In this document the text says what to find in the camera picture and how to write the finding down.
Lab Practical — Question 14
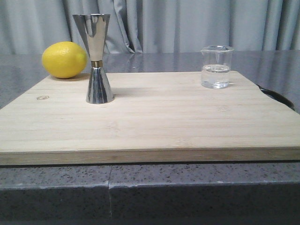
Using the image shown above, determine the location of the small glass beaker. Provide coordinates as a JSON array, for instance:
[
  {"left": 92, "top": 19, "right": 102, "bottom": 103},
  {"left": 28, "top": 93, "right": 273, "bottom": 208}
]
[{"left": 201, "top": 45, "right": 234, "bottom": 89}]

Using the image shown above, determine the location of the steel double jigger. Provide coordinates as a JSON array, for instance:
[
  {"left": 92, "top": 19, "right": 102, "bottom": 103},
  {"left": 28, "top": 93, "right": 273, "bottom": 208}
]
[{"left": 73, "top": 14, "right": 113, "bottom": 104}]

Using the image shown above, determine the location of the grey curtain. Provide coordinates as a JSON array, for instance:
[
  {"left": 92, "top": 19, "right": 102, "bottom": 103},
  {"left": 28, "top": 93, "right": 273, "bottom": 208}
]
[{"left": 0, "top": 0, "right": 300, "bottom": 54}]

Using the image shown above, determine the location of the yellow lemon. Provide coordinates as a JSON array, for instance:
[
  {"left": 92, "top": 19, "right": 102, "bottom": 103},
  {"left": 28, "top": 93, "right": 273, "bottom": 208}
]
[{"left": 42, "top": 41, "right": 87, "bottom": 79}]

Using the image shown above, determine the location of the wooden cutting board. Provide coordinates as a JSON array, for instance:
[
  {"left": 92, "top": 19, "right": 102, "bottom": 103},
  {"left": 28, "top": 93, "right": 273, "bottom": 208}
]
[{"left": 0, "top": 71, "right": 300, "bottom": 165}]

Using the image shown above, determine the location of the black cutting board handle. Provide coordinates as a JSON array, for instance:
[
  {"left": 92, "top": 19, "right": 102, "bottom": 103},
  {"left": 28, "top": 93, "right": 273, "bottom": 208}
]
[{"left": 257, "top": 85, "right": 295, "bottom": 110}]

